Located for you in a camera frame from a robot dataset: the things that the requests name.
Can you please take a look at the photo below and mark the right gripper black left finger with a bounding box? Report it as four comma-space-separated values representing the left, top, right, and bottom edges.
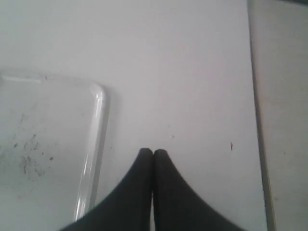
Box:
62, 148, 153, 231

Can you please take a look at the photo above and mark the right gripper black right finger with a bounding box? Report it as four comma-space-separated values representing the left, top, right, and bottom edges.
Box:
153, 149, 241, 231

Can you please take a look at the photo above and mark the white plastic tray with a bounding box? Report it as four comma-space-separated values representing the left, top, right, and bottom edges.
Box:
0, 70, 106, 231

